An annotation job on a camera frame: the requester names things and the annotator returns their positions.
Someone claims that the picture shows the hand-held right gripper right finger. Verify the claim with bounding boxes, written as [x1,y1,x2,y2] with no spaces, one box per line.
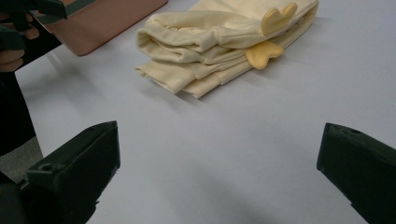
[316,122,396,224]

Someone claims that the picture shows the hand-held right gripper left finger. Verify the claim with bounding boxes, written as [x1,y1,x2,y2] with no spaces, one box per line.
[26,120,121,224]

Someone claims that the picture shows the cream garment yellow patches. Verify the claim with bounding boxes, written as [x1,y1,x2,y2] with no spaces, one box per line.
[134,0,320,100]

